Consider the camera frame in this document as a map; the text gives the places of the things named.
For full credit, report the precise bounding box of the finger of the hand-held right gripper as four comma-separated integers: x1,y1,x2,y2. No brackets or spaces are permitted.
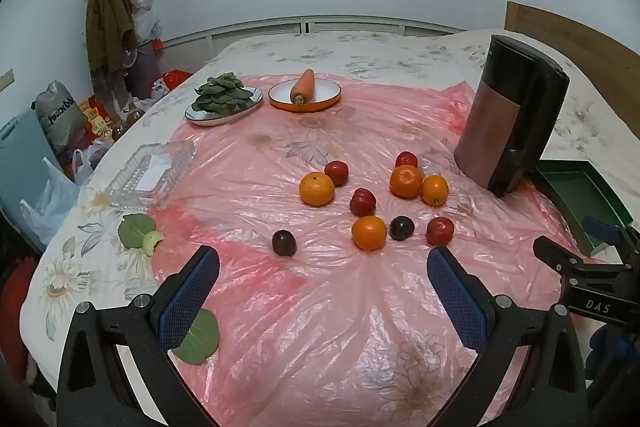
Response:
533,234,628,280
581,216,640,260

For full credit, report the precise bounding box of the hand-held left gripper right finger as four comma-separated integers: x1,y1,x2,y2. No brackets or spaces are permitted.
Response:
426,247,588,427

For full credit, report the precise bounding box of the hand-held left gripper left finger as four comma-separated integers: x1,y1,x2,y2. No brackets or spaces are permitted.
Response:
56,245,221,427

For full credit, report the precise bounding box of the green metal tray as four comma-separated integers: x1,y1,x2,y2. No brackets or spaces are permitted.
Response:
531,159,635,258

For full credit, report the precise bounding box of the small orange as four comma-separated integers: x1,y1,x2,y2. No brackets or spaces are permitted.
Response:
421,175,449,207

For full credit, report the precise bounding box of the large bumpy orange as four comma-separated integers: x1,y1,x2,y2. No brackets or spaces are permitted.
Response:
299,172,336,207

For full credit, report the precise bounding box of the green leaf with stem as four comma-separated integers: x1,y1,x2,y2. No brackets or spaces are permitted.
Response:
118,214,165,255

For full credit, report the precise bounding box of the dark purple plum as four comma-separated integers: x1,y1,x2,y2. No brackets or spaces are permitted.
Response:
389,215,415,241
271,229,297,257

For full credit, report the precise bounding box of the medium orange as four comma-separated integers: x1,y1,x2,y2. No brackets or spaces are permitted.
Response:
351,216,388,251

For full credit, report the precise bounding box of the pink plastic sheet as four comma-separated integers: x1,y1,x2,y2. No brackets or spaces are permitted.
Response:
145,74,581,427

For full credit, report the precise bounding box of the clear plastic container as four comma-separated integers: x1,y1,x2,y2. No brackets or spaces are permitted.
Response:
107,139,196,210

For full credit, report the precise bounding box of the brown and black juicer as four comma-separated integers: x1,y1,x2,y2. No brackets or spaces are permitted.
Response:
454,34,571,198

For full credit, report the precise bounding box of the white plastic bag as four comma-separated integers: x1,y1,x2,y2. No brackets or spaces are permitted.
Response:
20,157,81,248

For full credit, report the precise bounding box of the red cloth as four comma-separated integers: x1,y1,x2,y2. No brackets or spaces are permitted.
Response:
0,257,36,378

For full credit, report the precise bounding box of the wooden headboard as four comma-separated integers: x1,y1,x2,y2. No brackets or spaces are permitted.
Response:
504,1,640,108

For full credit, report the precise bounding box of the pile of green leaves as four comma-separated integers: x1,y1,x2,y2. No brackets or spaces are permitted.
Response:
192,73,255,115

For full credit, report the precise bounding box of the white oval plate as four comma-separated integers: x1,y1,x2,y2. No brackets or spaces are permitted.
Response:
185,87,264,128

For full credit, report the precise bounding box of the light blue box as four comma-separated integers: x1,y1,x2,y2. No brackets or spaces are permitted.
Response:
0,109,58,253

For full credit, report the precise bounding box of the grey printed bag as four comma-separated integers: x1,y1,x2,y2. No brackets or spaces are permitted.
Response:
34,80,88,152

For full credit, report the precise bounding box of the carrot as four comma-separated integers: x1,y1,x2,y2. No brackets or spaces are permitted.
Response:
290,69,316,106

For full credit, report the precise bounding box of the orange rimmed plate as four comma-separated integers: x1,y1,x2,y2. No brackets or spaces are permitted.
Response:
268,79,343,112

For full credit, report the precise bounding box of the olive green coat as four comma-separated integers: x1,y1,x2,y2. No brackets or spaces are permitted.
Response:
85,0,138,80

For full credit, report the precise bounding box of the white slatted wall panel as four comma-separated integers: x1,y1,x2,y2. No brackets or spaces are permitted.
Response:
160,17,466,58

